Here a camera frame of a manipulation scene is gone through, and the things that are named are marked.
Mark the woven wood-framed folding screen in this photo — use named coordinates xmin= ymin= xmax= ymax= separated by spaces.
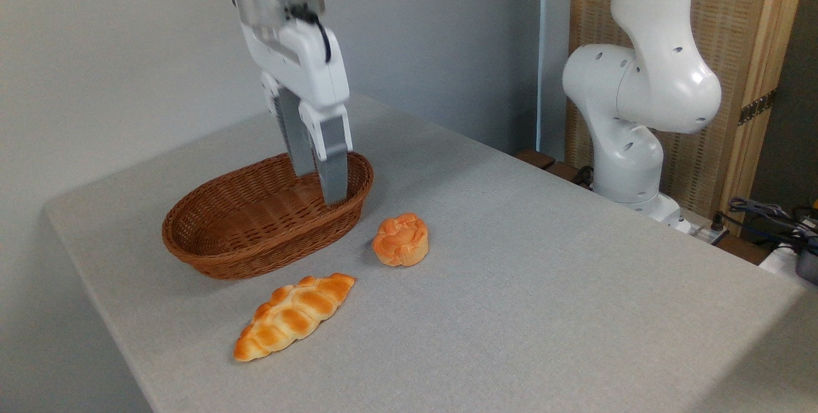
xmin=566 ymin=0 xmax=811 ymax=235

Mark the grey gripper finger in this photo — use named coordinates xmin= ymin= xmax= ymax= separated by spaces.
xmin=298 ymin=101 xmax=354 ymax=207
xmin=261 ymin=72 xmax=317 ymax=177

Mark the brown oval wicker basket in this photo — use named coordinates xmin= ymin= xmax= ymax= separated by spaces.
xmin=161 ymin=151 xmax=375 ymax=281

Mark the long braided bread loaf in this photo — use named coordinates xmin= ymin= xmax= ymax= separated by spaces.
xmin=233 ymin=272 xmax=357 ymax=362

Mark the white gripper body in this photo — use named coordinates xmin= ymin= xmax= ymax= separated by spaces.
xmin=239 ymin=15 xmax=351 ymax=111

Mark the bundle of dark cables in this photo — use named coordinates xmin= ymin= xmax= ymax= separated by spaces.
xmin=721 ymin=196 xmax=818 ymax=249

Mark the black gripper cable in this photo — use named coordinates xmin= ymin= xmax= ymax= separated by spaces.
xmin=288 ymin=4 xmax=332 ymax=64

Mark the grey box device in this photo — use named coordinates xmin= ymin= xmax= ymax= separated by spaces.
xmin=795 ymin=244 xmax=818 ymax=285

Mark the round orange bread bun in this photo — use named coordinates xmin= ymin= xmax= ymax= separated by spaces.
xmin=371 ymin=212 xmax=429 ymax=268

